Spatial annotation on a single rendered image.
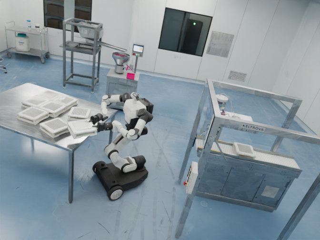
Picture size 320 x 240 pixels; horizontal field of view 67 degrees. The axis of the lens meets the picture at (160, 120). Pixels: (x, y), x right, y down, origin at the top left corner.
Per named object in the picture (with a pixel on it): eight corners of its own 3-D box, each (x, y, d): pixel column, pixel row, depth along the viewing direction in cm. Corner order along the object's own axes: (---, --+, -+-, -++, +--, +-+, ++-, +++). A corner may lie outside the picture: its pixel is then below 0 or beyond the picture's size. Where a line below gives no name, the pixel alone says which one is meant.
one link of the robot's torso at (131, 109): (139, 116, 326) (143, 92, 309) (152, 129, 303) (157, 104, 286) (119, 119, 309) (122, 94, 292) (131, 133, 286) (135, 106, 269)
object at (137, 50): (129, 73, 516) (133, 43, 487) (129, 71, 525) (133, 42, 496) (139, 75, 519) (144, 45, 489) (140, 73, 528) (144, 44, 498)
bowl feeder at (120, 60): (109, 73, 494) (110, 55, 476) (112, 68, 525) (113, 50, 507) (133, 77, 498) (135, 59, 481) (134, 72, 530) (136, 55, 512)
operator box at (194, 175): (185, 193, 231) (192, 172, 218) (185, 181, 246) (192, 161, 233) (191, 194, 231) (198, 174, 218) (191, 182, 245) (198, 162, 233)
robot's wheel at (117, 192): (119, 183, 307) (105, 192, 300) (121, 185, 303) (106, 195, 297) (123, 191, 320) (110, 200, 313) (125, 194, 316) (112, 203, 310)
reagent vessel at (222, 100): (211, 111, 279) (216, 96, 270) (210, 105, 293) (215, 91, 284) (224, 114, 279) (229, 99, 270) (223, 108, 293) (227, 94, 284)
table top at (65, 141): (-44, 112, 278) (-45, 109, 276) (27, 84, 374) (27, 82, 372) (72, 153, 254) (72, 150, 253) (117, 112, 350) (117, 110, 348)
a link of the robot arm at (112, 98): (104, 93, 312) (120, 92, 306) (107, 100, 321) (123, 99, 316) (101, 99, 304) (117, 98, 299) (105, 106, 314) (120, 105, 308)
